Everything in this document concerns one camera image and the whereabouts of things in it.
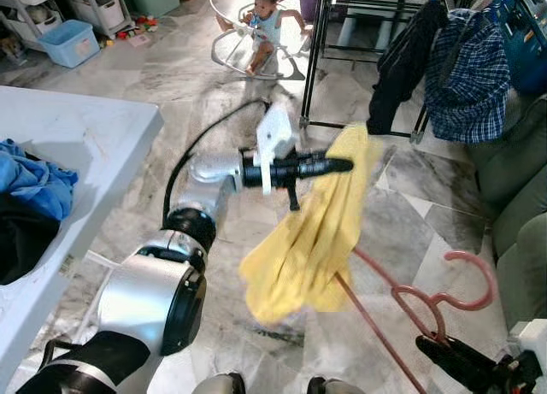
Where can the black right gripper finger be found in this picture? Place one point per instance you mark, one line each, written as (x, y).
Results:
(466, 379)
(453, 355)

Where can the pink plastic hanger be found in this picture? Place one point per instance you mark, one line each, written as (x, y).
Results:
(491, 283)

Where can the yellow garment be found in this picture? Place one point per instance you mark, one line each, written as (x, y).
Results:
(308, 257)

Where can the blue garment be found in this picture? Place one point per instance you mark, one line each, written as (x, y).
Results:
(38, 185)

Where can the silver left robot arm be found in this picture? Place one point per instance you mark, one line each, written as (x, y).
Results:
(149, 300)

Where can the black metal drying rack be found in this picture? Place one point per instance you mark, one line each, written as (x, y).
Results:
(342, 126)

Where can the robot right leg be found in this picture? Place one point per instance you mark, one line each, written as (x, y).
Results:
(333, 387)

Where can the robot leg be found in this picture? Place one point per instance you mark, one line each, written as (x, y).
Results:
(220, 385)
(333, 387)

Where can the black long-sleeved top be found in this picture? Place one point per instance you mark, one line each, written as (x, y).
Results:
(406, 61)

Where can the small child in blue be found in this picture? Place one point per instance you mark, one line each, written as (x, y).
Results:
(269, 22)

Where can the blue plaid shirt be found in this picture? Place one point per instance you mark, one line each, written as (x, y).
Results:
(470, 78)

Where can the dark green sofa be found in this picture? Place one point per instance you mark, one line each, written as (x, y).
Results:
(513, 197)

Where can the white folding table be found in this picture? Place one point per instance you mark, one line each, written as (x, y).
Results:
(85, 129)

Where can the blue travel bag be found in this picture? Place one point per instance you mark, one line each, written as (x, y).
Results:
(526, 44)

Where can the robot left leg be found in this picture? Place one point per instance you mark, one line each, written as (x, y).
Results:
(220, 385)

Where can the light blue plastic bin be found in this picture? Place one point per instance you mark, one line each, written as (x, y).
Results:
(68, 45)

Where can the black garment with button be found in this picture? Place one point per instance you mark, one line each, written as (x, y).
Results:
(21, 240)

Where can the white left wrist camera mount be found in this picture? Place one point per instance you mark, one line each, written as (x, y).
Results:
(275, 138)

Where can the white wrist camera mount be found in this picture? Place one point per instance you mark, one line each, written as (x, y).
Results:
(532, 343)
(275, 138)

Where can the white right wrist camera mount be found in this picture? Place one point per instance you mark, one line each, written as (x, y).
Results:
(532, 343)

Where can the white baby bouncer frame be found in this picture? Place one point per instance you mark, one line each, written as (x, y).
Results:
(286, 69)

